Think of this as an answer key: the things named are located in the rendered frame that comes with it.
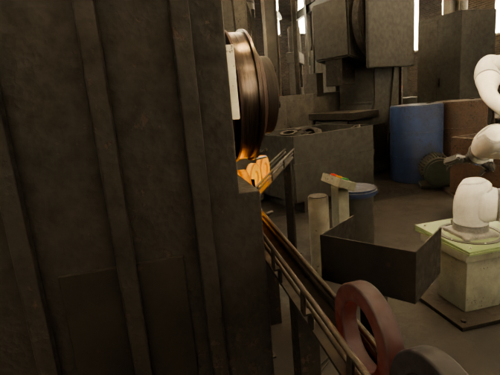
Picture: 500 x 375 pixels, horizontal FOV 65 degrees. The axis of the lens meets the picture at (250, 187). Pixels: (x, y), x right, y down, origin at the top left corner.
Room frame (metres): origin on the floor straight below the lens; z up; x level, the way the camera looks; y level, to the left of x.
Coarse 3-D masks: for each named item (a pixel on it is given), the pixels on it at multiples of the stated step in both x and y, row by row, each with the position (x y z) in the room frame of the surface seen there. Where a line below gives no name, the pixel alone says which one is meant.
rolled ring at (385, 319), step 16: (352, 288) 0.63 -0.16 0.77; (368, 288) 0.61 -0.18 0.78; (336, 304) 0.69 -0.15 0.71; (352, 304) 0.67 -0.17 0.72; (368, 304) 0.58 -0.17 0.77; (384, 304) 0.58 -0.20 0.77; (336, 320) 0.69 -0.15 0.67; (352, 320) 0.68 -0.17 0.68; (368, 320) 0.58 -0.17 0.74; (384, 320) 0.55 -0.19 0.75; (352, 336) 0.67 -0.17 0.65; (384, 336) 0.54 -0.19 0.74; (400, 336) 0.54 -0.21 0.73; (384, 352) 0.54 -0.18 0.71; (368, 368) 0.60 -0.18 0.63; (384, 368) 0.54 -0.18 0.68
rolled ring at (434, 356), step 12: (408, 348) 0.49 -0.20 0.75; (420, 348) 0.47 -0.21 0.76; (432, 348) 0.47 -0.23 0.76; (396, 360) 0.51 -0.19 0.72; (408, 360) 0.48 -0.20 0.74; (420, 360) 0.45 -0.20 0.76; (432, 360) 0.44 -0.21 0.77; (444, 360) 0.44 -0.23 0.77; (396, 372) 0.51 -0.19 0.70; (408, 372) 0.48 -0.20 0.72; (420, 372) 0.45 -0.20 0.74; (432, 372) 0.43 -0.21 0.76; (444, 372) 0.42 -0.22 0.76; (456, 372) 0.42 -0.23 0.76
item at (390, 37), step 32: (352, 0) 4.86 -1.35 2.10; (384, 0) 4.74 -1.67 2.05; (320, 32) 5.19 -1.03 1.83; (352, 32) 4.85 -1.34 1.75; (384, 32) 4.73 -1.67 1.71; (352, 64) 5.07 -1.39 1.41; (384, 64) 4.73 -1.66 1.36; (352, 96) 5.35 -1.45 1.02; (384, 96) 5.17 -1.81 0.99; (384, 128) 5.14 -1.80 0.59; (384, 160) 5.16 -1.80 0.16
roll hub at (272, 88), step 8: (264, 56) 1.50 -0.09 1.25; (264, 64) 1.43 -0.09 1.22; (272, 72) 1.41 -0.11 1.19; (272, 80) 1.39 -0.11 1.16; (272, 88) 1.38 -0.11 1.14; (272, 96) 1.38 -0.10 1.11; (272, 104) 1.39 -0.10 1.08; (272, 112) 1.40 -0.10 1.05; (272, 120) 1.41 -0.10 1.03; (272, 128) 1.45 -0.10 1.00
